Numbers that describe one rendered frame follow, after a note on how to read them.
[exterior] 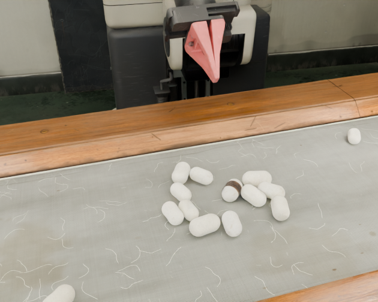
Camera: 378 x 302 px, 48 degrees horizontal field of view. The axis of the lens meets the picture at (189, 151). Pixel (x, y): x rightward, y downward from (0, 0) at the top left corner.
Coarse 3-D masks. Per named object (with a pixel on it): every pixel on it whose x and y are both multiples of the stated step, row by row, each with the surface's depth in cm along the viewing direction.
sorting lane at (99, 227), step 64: (320, 128) 69; (0, 192) 56; (64, 192) 56; (128, 192) 56; (192, 192) 55; (320, 192) 55; (0, 256) 46; (64, 256) 46; (128, 256) 46; (192, 256) 46; (256, 256) 46; (320, 256) 46
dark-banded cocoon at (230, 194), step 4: (236, 180) 54; (240, 184) 54; (224, 188) 53; (228, 188) 53; (232, 188) 53; (224, 192) 53; (228, 192) 52; (232, 192) 52; (236, 192) 53; (224, 196) 53; (228, 196) 52; (232, 196) 52; (236, 196) 53; (228, 200) 53; (232, 200) 53
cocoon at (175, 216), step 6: (168, 204) 50; (174, 204) 50; (162, 210) 51; (168, 210) 50; (174, 210) 49; (180, 210) 50; (168, 216) 49; (174, 216) 49; (180, 216) 49; (174, 222) 49; (180, 222) 49
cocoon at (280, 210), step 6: (276, 198) 51; (282, 198) 51; (276, 204) 50; (282, 204) 50; (276, 210) 50; (282, 210) 49; (288, 210) 50; (276, 216) 50; (282, 216) 49; (288, 216) 50
